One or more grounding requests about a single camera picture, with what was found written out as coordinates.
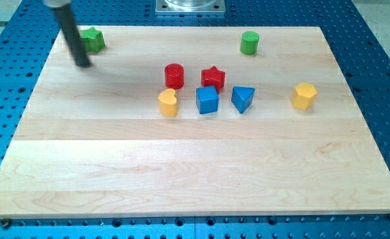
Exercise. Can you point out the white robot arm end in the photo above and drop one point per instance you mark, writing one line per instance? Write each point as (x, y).
(56, 3)

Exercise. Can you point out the light wooden board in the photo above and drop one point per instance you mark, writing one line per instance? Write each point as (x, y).
(92, 142)

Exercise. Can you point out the left board stop screw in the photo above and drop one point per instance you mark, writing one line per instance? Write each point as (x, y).
(5, 223)

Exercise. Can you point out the blue cube block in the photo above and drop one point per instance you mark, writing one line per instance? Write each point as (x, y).
(207, 99)

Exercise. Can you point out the yellow heart block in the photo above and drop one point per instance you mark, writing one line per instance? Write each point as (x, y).
(168, 102)

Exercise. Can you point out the red star block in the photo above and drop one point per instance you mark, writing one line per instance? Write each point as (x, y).
(213, 77)

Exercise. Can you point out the red cylinder block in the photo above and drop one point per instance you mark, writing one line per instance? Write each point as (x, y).
(174, 76)

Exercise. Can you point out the blue triangle block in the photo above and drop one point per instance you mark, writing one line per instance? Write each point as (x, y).
(242, 97)

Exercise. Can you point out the green cylinder block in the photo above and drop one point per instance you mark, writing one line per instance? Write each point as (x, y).
(249, 42)

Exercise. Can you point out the yellow hexagon block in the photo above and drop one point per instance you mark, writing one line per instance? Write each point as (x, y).
(303, 96)

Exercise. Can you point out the green star block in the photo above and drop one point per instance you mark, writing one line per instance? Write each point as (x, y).
(92, 39)

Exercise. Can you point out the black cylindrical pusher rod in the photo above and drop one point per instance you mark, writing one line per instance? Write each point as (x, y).
(67, 24)

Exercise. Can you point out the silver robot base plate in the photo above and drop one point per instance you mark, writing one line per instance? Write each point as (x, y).
(190, 6)

